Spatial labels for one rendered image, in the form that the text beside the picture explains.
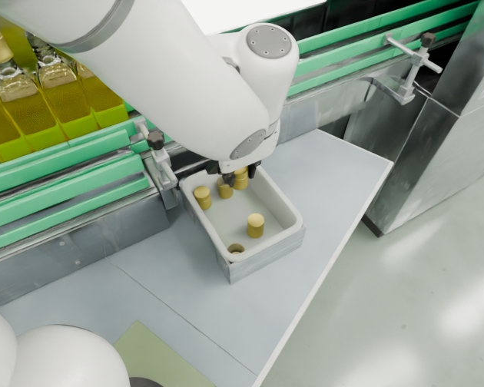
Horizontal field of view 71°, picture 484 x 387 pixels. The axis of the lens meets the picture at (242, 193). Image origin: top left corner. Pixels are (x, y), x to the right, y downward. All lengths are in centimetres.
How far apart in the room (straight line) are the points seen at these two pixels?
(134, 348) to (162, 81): 43
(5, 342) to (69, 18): 17
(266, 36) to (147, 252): 51
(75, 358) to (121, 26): 21
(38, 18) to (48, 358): 20
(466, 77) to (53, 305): 112
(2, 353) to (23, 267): 51
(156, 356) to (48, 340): 32
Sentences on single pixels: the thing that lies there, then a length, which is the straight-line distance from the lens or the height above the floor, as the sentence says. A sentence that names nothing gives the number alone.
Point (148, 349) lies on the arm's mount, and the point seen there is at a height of 84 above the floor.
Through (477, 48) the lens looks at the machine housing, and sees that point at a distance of 111.
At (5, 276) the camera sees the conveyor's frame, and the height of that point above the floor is 83.
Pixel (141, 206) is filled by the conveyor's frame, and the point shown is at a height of 86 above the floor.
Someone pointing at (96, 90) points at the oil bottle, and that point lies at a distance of 65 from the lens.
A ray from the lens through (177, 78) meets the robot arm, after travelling 26.
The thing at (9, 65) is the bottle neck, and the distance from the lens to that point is 63.
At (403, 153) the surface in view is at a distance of 135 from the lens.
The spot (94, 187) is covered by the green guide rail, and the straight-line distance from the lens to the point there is 63.
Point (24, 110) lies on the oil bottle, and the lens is 65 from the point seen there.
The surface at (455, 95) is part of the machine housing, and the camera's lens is 117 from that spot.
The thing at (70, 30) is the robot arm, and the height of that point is 129.
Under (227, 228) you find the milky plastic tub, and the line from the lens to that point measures 73.
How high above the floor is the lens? 139
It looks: 52 degrees down
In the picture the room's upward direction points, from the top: straight up
